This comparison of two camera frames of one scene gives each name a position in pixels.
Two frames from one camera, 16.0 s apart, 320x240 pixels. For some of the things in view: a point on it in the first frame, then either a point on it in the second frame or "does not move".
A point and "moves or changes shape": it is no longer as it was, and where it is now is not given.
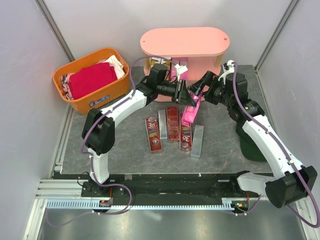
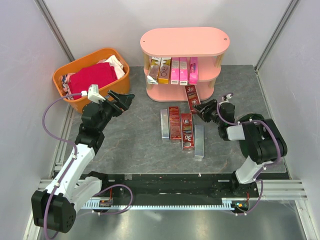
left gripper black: x=181 y=92 -> x=125 y=99
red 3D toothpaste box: x=154 y=137 moves or changes shape
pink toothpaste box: x=190 y=112 -> x=193 y=70
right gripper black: x=209 y=79 -> x=202 y=108
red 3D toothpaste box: x=185 y=136 does not move
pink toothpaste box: x=174 y=61 does not move
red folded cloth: x=85 y=79 does not move
